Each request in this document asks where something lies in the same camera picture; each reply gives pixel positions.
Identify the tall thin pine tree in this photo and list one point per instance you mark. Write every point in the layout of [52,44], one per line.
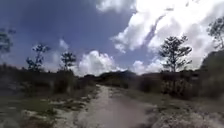
[38,58]
[67,60]
[173,53]
[217,31]

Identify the pale sandy dirt track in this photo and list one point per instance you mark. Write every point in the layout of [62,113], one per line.
[110,111]

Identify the dark scrub bushes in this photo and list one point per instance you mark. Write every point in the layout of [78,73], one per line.
[173,83]
[40,80]

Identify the patchy grass ground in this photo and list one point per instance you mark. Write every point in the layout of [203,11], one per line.
[36,108]
[186,110]

